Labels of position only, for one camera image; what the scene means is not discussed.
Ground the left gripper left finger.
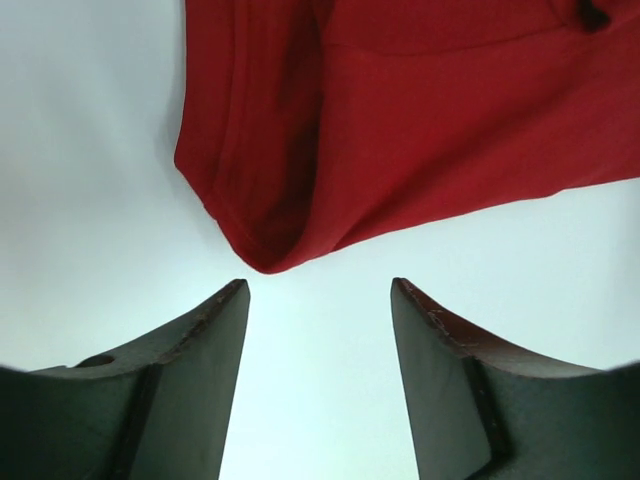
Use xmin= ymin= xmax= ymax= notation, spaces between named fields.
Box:
xmin=1 ymin=280 xmax=249 ymax=479

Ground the dark red t shirt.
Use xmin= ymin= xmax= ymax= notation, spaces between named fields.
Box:
xmin=174 ymin=1 xmax=639 ymax=274

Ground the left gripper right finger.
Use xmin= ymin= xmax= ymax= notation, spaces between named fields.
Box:
xmin=391 ymin=278 xmax=639 ymax=480

